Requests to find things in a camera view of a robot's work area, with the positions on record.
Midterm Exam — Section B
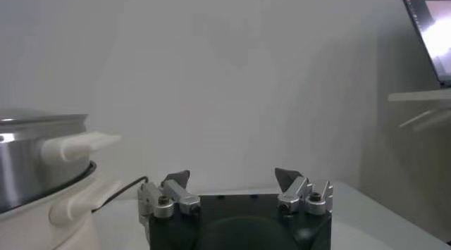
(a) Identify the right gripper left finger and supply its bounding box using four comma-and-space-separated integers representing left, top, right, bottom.
137, 169, 202, 226

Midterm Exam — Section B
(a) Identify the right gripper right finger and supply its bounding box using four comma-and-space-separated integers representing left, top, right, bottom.
274, 166, 334, 217

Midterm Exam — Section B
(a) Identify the stainless steel steamer basket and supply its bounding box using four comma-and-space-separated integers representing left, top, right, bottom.
0, 113, 123, 214

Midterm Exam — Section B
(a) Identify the white side table with laptop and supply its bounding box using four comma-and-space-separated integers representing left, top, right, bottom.
387, 88, 451, 133

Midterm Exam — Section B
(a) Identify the open black laptop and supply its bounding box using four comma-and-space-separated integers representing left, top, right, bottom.
399, 0, 451, 89

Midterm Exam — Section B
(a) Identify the black cooker power cord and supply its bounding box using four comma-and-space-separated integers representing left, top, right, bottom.
91, 175, 149, 214

